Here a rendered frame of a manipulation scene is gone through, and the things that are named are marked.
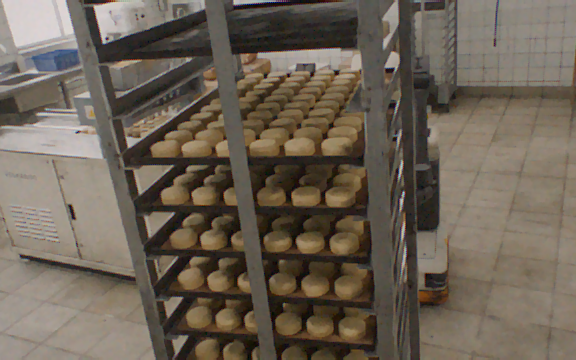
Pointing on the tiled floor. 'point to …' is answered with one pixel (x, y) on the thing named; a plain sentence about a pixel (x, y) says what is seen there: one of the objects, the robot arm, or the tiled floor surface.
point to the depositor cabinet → (64, 205)
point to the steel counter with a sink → (12, 102)
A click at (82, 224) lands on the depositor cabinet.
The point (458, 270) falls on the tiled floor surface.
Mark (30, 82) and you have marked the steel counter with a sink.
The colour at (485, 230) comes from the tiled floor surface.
